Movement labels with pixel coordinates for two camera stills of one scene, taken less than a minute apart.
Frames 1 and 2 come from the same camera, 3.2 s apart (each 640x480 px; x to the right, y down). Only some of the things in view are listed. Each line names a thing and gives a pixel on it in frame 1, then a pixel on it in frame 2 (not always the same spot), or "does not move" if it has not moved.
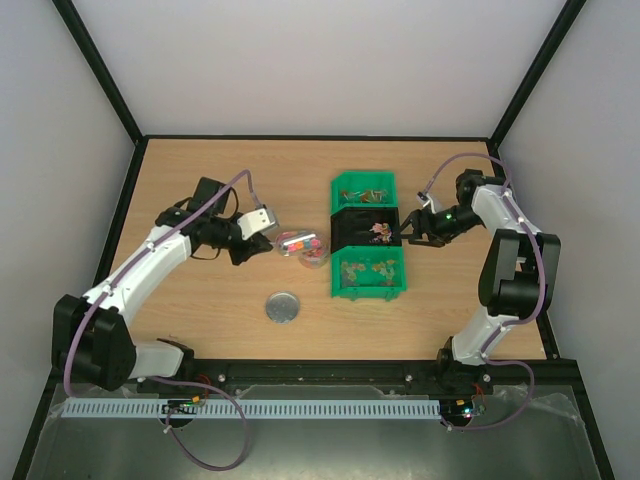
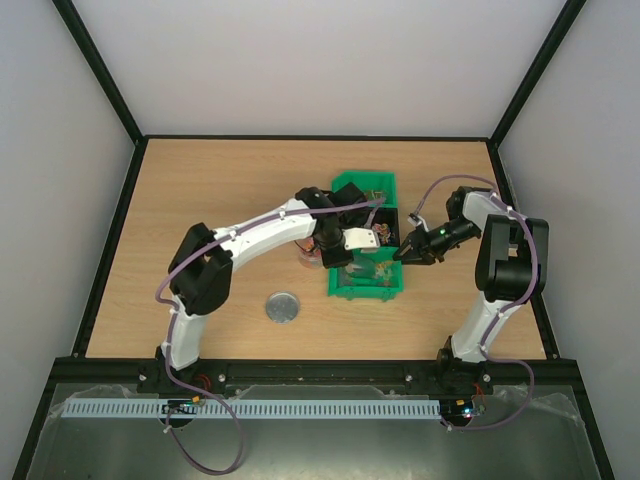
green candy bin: [368, 272] does not move
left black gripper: [253, 247] → [332, 261]
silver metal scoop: [285, 246] → [361, 267]
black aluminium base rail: [408, 379] does not move
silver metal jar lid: [282, 306] does not move
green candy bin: [363, 189] does not move
